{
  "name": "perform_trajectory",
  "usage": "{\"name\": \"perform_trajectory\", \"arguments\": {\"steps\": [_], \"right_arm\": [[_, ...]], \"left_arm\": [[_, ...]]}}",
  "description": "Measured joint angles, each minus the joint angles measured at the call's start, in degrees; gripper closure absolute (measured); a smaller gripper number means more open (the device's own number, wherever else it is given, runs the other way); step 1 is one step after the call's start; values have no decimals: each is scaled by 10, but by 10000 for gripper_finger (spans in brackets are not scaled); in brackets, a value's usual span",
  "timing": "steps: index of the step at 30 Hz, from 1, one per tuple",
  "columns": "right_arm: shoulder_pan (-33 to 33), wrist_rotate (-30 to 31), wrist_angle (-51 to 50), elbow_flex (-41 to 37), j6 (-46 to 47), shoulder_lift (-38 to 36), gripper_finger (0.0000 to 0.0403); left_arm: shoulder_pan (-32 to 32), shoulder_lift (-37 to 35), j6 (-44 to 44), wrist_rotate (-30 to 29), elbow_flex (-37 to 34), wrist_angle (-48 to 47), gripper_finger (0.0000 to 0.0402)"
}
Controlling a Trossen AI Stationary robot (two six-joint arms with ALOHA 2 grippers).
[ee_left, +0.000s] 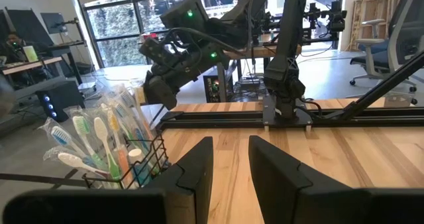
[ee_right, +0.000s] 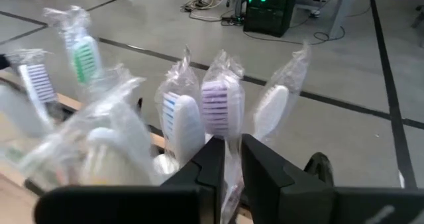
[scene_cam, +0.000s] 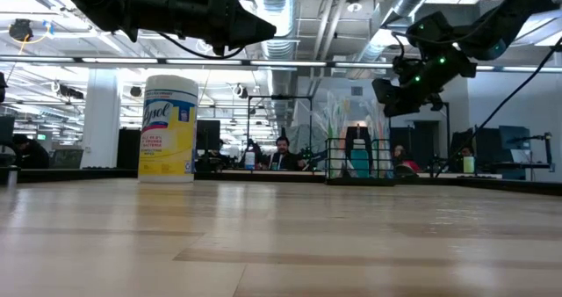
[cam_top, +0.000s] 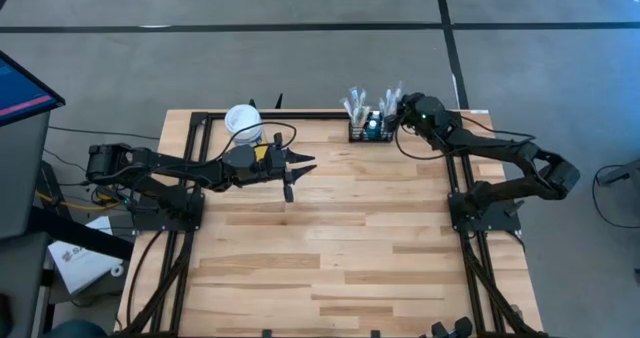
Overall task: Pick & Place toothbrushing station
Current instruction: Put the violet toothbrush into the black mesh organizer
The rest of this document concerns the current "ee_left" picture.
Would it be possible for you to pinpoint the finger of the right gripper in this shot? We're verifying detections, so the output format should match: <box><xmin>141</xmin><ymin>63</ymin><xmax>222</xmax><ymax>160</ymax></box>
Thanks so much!
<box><xmin>142</xmin><ymin>72</ymin><xmax>179</xmax><ymax>111</ymax></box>

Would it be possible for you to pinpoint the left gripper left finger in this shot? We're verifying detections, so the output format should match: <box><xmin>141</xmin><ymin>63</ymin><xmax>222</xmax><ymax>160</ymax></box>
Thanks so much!
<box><xmin>144</xmin><ymin>136</ymin><xmax>215</xmax><ymax>224</ymax></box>

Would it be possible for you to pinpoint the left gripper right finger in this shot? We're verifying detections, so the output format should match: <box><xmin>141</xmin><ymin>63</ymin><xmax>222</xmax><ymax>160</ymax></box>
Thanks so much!
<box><xmin>248</xmin><ymin>135</ymin><xmax>346</xmax><ymax>224</ymax></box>

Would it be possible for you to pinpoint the yellow toothbrush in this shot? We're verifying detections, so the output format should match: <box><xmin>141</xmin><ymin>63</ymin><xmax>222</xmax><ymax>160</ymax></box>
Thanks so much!
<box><xmin>105</xmin><ymin>109</ymin><xmax>133</xmax><ymax>189</ymax></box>

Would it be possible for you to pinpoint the green toothbrush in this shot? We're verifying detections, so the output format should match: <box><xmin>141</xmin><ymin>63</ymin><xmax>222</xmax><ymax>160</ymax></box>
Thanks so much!
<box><xmin>64</xmin><ymin>106</ymin><xmax>122</xmax><ymax>182</ymax></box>

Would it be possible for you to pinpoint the black computer tower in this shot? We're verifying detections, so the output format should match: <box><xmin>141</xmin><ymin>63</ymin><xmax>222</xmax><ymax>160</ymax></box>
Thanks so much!
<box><xmin>201</xmin><ymin>72</ymin><xmax>230</xmax><ymax>103</ymax></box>

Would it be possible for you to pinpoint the black legged table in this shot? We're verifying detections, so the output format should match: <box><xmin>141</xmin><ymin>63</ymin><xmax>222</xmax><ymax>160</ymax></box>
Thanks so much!
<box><xmin>225</xmin><ymin>34</ymin><xmax>335</xmax><ymax>82</ymax></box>

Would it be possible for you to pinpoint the black computer with blue lights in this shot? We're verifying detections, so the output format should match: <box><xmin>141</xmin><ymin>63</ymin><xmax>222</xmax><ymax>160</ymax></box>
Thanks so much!
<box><xmin>34</xmin><ymin>80</ymin><xmax>86</xmax><ymax>123</ymax></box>

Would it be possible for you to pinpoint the blue grey monitor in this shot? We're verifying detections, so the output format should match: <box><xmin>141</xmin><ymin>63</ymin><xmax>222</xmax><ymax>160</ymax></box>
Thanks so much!
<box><xmin>39</xmin><ymin>11</ymin><xmax>68</xmax><ymax>35</ymax></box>

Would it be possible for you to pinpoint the wooden top desk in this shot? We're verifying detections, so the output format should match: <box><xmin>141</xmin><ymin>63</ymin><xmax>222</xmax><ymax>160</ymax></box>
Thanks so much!
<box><xmin>0</xmin><ymin>55</ymin><xmax>66</xmax><ymax>87</ymax></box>

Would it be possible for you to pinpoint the light green cup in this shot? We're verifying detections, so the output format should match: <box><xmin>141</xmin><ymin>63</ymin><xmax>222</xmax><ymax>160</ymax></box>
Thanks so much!
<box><xmin>22</xmin><ymin>44</ymin><xmax>40</xmax><ymax>64</ymax></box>

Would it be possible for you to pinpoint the black monitor panel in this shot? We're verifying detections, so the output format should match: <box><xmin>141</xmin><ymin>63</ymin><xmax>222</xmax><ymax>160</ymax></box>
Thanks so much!
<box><xmin>5</xmin><ymin>7</ymin><xmax>40</xmax><ymax>46</ymax></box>

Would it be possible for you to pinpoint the person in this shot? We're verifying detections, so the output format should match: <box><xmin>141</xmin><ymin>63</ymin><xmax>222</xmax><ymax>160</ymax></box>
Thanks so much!
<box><xmin>0</xmin><ymin>30</ymin><xmax>26</xmax><ymax>66</ymax></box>

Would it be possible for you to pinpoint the grey office chair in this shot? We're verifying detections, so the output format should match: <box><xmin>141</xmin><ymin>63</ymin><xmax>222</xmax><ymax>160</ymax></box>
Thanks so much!
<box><xmin>348</xmin><ymin>0</ymin><xmax>424</xmax><ymax>106</ymax></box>

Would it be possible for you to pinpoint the wooden pallet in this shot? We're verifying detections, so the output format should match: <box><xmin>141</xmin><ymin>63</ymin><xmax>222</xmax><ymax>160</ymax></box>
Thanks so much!
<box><xmin>350</xmin><ymin>0</ymin><xmax>404</xmax><ymax>52</ymax></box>

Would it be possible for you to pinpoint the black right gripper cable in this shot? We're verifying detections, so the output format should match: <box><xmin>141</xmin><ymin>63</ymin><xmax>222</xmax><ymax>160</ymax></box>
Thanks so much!
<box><xmin>164</xmin><ymin>27</ymin><xmax>246</xmax><ymax>58</ymax></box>

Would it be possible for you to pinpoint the black wire basket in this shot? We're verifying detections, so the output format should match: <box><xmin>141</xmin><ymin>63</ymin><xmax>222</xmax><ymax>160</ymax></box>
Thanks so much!
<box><xmin>81</xmin><ymin>131</ymin><xmax>169</xmax><ymax>190</ymax></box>

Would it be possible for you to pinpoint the black camera rig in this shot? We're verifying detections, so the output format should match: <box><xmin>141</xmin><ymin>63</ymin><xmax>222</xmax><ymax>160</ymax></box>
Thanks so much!
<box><xmin>303</xmin><ymin>0</ymin><xmax>348</xmax><ymax>41</ymax></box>

